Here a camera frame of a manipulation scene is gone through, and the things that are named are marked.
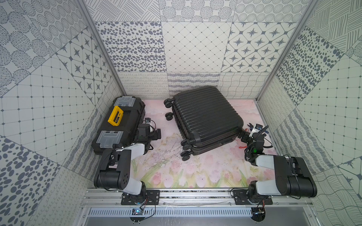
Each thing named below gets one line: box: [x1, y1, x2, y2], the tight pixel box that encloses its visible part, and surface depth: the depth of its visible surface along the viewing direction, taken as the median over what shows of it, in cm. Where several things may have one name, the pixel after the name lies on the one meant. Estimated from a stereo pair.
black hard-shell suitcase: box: [163, 86, 245, 162], surface depth 86 cm
